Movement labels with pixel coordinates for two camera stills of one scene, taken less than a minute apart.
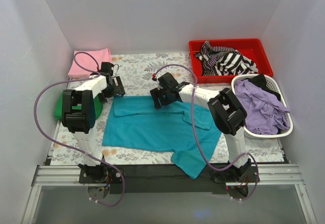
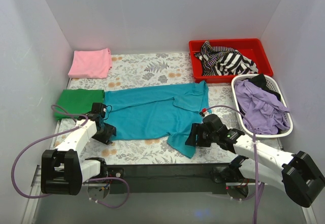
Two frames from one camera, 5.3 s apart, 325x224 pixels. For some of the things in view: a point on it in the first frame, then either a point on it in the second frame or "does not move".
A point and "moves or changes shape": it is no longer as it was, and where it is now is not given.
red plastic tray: (251, 48) does not move
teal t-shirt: (133, 123) moves or changes shape
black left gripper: (118, 87) -> (107, 133)
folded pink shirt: (85, 62) does not move
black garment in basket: (260, 80) does not move
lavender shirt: (265, 114) does not move
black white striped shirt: (221, 61) does not move
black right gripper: (157, 98) -> (197, 134)
